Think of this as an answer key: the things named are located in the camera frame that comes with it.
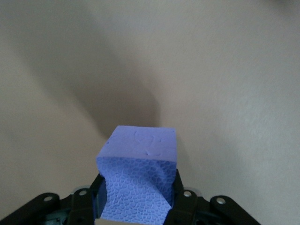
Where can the purple foam cube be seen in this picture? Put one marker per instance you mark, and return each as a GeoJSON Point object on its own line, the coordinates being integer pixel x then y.
{"type": "Point", "coordinates": [140, 145]}

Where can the large paper table cover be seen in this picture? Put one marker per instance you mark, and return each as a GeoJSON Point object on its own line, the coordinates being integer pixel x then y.
{"type": "Point", "coordinates": [117, 58]}

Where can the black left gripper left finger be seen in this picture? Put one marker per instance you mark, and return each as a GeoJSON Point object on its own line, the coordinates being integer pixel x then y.
{"type": "Point", "coordinates": [70, 208]}

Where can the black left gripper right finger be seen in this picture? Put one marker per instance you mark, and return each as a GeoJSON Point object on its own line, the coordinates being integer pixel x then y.
{"type": "Point", "coordinates": [206, 211]}

